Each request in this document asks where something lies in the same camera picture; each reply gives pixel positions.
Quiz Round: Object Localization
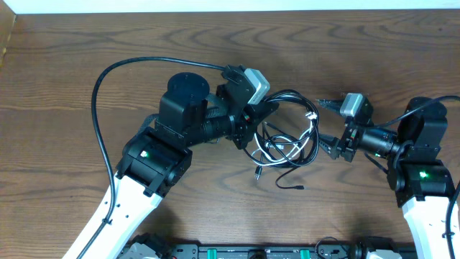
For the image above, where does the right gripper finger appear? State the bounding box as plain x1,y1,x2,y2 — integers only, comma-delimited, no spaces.
319,134,341,159
317,99,344,115

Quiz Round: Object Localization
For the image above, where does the white USB cable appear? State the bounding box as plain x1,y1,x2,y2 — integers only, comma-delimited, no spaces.
250,111,318,166

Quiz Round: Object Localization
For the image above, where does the black USB cable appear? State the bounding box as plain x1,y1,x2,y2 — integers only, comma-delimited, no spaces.
242,88,321,191

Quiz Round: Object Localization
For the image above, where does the black white braided cable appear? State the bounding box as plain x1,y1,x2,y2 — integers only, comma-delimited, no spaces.
251,91,317,168

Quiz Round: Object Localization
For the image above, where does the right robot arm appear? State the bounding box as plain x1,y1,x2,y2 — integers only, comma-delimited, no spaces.
318,93,459,258

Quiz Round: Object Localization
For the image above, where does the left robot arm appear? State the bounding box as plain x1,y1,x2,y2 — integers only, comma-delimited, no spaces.
65,65,279,258

